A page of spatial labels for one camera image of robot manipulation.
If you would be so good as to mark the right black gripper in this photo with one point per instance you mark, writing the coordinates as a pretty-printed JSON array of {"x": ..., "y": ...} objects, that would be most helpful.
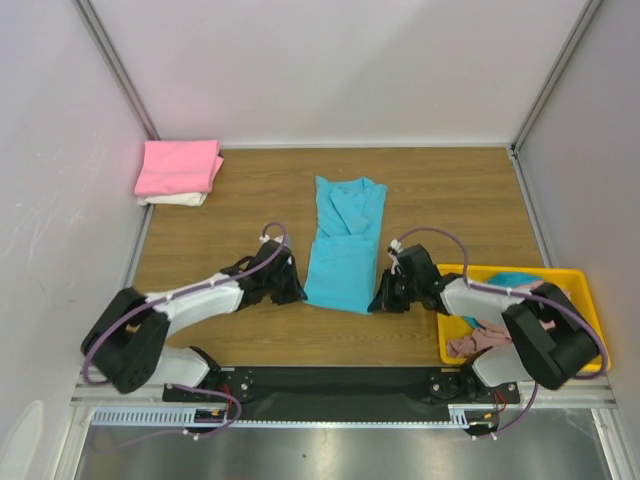
[{"x": 391, "y": 289}]

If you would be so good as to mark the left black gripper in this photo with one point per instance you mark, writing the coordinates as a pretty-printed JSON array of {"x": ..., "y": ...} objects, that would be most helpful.
[{"x": 294, "y": 291}]

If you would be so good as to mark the turquoise t shirt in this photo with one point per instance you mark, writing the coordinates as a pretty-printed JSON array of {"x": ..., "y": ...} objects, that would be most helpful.
[
  {"x": 343, "y": 258},
  {"x": 505, "y": 280}
]

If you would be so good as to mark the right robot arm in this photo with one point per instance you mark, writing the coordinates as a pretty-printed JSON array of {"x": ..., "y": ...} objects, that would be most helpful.
[{"x": 551, "y": 342}]

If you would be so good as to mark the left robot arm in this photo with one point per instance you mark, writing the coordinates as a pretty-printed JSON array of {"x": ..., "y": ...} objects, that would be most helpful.
[{"x": 127, "y": 344}]

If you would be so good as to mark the dusty pink t shirt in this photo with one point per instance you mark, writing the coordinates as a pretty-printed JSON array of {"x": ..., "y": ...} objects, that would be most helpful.
[{"x": 458, "y": 340}]

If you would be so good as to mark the folded white t shirt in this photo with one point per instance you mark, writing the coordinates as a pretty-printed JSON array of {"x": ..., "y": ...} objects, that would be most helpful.
[{"x": 192, "y": 199}]

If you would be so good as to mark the folded pink t shirt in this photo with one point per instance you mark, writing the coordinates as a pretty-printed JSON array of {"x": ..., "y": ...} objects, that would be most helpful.
[{"x": 178, "y": 167}]

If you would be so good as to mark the yellow plastic bin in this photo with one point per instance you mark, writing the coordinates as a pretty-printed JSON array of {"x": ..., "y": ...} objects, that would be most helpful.
[{"x": 569, "y": 280}]

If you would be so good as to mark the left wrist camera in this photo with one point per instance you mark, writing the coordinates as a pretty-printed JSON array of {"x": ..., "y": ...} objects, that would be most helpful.
[{"x": 284, "y": 239}]

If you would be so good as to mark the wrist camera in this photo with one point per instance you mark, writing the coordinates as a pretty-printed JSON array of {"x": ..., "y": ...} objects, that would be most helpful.
[
  {"x": 394, "y": 249},
  {"x": 284, "y": 239}
]

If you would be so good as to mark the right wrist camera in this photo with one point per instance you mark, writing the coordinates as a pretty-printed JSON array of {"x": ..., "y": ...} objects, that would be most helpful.
[{"x": 394, "y": 249}]

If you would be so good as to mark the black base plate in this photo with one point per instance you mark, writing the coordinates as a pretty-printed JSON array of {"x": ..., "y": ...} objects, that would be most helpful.
[{"x": 359, "y": 388}]

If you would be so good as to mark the white cable duct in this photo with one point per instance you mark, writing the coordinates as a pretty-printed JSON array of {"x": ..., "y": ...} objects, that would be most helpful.
[{"x": 425, "y": 416}]

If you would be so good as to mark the left aluminium frame post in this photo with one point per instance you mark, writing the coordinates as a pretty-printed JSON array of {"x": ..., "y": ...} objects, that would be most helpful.
[{"x": 107, "y": 49}]

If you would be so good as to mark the aluminium frame post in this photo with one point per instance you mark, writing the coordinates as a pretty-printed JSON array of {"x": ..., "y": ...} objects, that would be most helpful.
[
  {"x": 560, "y": 65},
  {"x": 107, "y": 49}
]

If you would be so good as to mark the right aluminium frame post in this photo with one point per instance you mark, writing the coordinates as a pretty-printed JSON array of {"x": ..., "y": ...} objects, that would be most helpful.
[{"x": 560, "y": 65}]

